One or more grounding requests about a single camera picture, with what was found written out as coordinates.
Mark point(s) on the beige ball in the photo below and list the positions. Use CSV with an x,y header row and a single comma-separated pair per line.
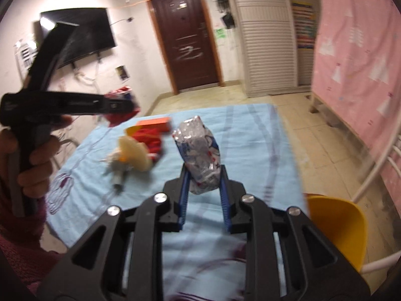
x,y
136,153

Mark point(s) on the wooden bed frame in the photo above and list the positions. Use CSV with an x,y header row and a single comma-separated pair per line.
x,y
316,103

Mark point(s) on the light blue bed sheet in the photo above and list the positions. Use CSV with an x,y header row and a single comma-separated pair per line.
x,y
250,147

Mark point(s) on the green wall sticker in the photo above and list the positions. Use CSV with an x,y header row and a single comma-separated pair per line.
x,y
220,33

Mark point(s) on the black wall television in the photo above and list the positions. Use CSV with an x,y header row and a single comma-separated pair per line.
x,y
94,34

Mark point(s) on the person's left hand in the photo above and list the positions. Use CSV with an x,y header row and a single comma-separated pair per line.
x,y
40,160

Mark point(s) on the white louvred wardrobe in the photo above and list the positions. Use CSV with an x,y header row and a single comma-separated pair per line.
x,y
266,44

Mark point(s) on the white metal frame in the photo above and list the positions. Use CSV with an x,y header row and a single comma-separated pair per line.
x,y
372,178

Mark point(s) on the colourful grid poster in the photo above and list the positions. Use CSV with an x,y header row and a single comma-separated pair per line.
x,y
303,25

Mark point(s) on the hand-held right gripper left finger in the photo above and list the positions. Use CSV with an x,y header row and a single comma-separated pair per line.
x,y
184,194

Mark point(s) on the clear printed plastic bag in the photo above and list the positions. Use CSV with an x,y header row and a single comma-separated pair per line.
x,y
197,150

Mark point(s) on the red cloth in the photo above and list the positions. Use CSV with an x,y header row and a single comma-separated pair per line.
x,y
152,141

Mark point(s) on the pink printed curtain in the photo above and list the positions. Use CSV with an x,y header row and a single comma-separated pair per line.
x,y
360,53

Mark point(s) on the white eye chart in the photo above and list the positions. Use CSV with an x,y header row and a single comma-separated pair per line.
x,y
25,55

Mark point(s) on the orange box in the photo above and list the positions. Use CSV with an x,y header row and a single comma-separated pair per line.
x,y
153,124

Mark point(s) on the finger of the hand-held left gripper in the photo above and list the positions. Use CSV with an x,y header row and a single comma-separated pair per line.
x,y
114,105

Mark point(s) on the yellow plastic chair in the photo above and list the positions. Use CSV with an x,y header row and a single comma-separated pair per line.
x,y
338,232

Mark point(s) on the red snack wrapper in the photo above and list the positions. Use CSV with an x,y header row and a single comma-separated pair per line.
x,y
123,91

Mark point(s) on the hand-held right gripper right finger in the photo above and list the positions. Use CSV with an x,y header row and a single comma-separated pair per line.
x,y
224,200

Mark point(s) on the dark brown door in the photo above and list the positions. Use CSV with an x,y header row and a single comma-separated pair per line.
x,y
184,37

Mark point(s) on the small black hanging bag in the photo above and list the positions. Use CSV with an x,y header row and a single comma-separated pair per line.
x,y
228,21

